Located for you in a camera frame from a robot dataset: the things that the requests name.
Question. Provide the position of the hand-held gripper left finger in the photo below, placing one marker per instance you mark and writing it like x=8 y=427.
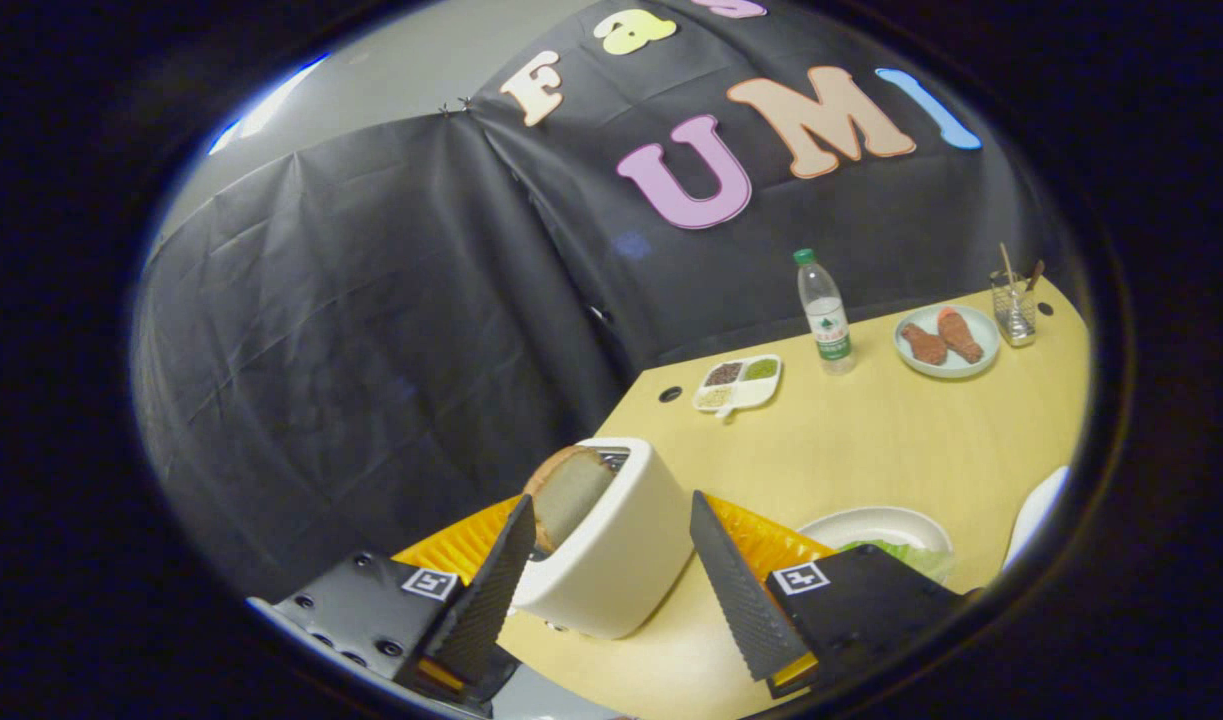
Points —
x=486 y=600

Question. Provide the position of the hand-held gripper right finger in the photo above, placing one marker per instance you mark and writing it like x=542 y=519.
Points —
x=736 y=590

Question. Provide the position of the brown crust bread slice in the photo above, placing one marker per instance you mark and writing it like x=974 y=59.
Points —
x=568 y=495

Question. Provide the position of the green lettuce leaf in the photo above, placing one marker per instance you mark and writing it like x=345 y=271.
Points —
x=906 y=553

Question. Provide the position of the white toaster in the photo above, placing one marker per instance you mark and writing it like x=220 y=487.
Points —
x=621 y=560

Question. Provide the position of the white shallow bowl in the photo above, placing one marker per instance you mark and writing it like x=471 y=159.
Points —
x=876 y=522

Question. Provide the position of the white divided seasoning dish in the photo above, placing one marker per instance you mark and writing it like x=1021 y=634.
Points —
x=737 y=383

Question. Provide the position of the clear plastic water bottle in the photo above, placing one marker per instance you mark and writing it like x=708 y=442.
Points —
x=824 y=312

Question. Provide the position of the brown meat patty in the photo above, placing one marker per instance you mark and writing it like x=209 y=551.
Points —
x=960 y=335
x=924 y=344

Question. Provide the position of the white flat plate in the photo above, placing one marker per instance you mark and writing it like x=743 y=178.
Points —
x=1036 y=510

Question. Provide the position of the black backdrop cloth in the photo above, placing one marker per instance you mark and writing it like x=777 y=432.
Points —
x=371 y=300

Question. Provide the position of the pale green plate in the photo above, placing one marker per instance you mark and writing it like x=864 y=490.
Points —
x=976 y=360

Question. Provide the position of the clear utensil holder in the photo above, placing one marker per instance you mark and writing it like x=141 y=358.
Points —
x=1014 y=312

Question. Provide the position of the light wooden stick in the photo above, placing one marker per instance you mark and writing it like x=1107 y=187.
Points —
x=1008 y=268

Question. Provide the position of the dark wooden stick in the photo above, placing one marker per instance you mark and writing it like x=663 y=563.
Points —
x=1036 y=275

